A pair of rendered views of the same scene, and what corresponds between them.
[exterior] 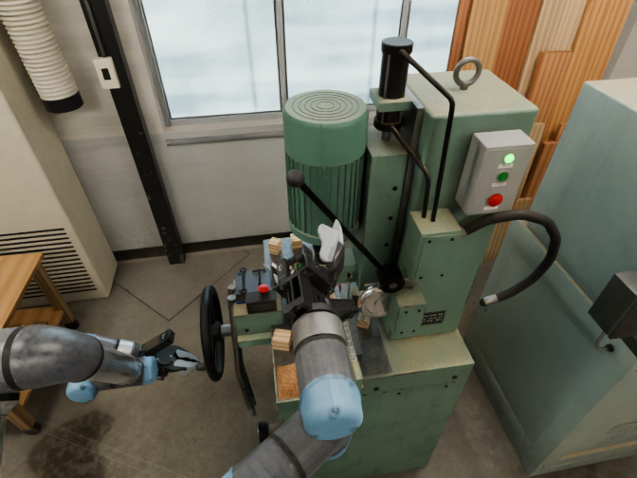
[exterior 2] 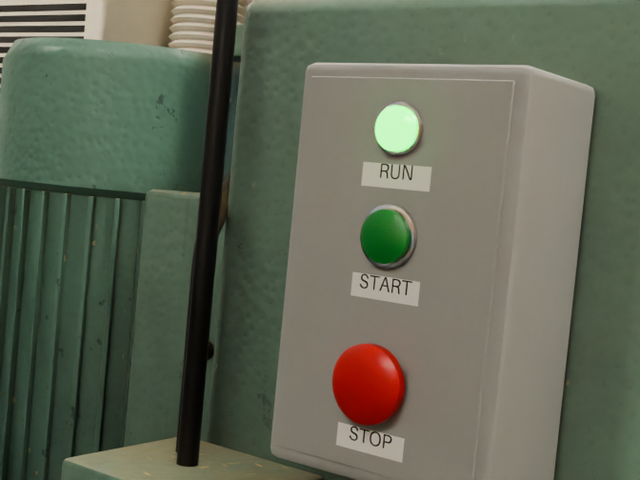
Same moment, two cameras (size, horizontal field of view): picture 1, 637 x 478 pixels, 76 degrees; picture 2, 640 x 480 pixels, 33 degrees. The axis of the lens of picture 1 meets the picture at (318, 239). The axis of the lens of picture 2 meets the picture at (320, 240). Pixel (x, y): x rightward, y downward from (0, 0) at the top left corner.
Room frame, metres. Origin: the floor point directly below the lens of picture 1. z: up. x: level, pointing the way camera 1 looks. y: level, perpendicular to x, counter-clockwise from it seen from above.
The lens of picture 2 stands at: (0.37, -0.62, 1.43)
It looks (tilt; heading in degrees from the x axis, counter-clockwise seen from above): 3 degrees down; 45
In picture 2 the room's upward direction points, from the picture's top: 5 degrees clockwise
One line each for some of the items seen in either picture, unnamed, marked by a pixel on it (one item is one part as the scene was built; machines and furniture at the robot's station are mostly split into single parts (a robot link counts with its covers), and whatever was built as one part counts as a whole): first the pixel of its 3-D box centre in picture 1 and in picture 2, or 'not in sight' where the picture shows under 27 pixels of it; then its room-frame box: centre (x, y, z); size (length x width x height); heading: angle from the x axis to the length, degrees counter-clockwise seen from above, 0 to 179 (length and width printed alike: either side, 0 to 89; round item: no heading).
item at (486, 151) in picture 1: (492, 174); (428, 275); (0.70, -0.35, 1.40); 0.10 x 0.06 x 0.16; 99
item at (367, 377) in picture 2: (495, 200); (368, 384); (0.67, -0.36, 1.36); 0.03 x 0.01 x 0.03; 99
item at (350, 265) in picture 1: (330, 269); not in sight; (0.79, -0.03, 1.03); 0.14 x 0.07 x 0.09; 99
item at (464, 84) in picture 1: (466, 73); not in sight; (0.84, -0.30, 1.55); 0.06 x 0.02 x 0.06; 99
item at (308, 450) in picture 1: (318, 429); not in sight; (0.26, 0.00, 1.26); 0.11 x 0.08 x 0.11; 133
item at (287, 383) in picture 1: (304, 375); not in sight; (0.53, 0.03, 0.92); 0.14 x 0.09 x 0.04; 99
